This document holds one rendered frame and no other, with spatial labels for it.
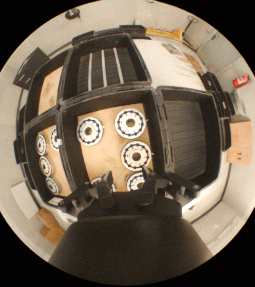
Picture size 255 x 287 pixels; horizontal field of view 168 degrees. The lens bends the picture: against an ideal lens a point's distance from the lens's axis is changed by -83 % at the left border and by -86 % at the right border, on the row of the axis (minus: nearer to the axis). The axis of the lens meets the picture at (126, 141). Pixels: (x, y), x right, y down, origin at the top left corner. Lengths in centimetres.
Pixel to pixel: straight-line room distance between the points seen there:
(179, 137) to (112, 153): 27
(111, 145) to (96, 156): 7
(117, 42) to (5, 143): 330
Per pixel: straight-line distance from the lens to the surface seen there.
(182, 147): 39
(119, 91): 26
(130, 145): 28
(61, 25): 345
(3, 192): 326
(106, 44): 59
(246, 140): 273
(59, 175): 49
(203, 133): 50
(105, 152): 32
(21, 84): 200
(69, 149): 30
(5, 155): 327
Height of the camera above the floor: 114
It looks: 87 degrees down
